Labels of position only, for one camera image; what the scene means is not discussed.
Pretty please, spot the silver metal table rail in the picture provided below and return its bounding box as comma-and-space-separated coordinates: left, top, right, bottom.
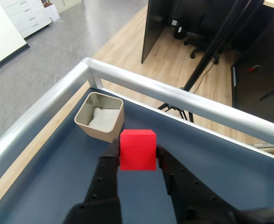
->
0, 57, 274, 180

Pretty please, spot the beige square box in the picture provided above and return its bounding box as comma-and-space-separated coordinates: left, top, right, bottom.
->
74, 91, 125, 143

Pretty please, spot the red cube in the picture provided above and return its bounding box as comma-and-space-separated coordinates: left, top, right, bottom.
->
119, 129, 157, 171

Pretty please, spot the black office chair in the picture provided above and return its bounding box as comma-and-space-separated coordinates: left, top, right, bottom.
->
183, 35, 221, 65

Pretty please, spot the blue-grey table mat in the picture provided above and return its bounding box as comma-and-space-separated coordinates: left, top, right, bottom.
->
0, 87, 274, 224

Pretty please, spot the black partition panel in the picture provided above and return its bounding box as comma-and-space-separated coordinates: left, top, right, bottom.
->
141, 0, 182, 64

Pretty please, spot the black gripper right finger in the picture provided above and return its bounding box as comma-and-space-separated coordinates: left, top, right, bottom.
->
155, 144, 241, 224

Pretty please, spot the black tripod stand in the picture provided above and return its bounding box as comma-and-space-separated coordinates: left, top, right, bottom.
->
157, 0, 266, 123

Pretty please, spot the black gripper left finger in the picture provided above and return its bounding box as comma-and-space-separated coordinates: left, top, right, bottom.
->
62, 137, 123, 224

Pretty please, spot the white drawer cabinet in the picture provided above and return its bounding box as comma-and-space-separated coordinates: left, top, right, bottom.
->
1, 0, 60, 39

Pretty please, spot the black computer tower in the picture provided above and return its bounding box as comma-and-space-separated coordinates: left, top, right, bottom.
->
174, 18, 189, 40

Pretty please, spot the white crumpled cloth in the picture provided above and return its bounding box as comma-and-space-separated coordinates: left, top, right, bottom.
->
88, 107, 120, 133

